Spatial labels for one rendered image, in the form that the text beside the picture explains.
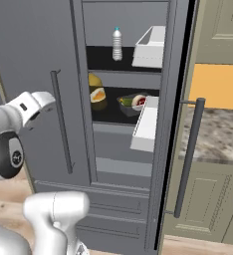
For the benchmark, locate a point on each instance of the beige wall cupboard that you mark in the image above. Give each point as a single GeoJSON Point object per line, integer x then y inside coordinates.
{"type": "Point", "coordinates": [221, 30]}

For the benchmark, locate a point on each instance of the white long door bin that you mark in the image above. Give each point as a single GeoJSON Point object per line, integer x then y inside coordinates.
{"type": "Point", "coordinates": [146, 126]}

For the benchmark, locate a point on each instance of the grey closed fridge door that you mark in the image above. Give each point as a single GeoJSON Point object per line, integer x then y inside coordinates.
{"type": "Point", "coordinates": [32, 50]}

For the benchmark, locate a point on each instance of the grey fridge drawer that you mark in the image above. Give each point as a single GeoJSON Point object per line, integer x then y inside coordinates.
{"type": "Point", "coordinates": [105, 212]}

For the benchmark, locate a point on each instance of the grey fridge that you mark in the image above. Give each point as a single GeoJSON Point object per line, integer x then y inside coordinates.
{"type": "Point", "coordinates": [121, 146]}

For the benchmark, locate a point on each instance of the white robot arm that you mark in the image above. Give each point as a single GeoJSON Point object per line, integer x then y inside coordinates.
{"type": "Point", "coordinates": [52, 212]}

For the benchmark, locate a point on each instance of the clear water bottle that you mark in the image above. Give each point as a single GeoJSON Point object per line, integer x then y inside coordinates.
{"type": "Point", "coordinates": [117, 45]}

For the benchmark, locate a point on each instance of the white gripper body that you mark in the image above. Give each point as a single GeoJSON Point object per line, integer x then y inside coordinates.
{"type": "Point", "coordinates": [45, 99]}

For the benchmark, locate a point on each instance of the white short door bin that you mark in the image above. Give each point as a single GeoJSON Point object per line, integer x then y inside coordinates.
{"type": "Point", "coordinates": [150, 53]}

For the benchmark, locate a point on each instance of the grey open fridge door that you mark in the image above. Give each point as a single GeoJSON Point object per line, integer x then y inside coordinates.
{"type": "Point", "coordinates": [168, 99]}

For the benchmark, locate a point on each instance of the yellow jar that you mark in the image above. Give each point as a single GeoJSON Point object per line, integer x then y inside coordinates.
{"type": "Point", "coordinates": [97, 94]}

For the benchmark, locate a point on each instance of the dark container with food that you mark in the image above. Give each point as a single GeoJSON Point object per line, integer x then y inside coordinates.
{"type": "Point", "coordinates": [132, 102]}

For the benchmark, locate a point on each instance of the beige base cupboard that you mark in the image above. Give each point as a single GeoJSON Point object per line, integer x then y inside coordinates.
{"type": "Point", "coordinates": [208, 205]}

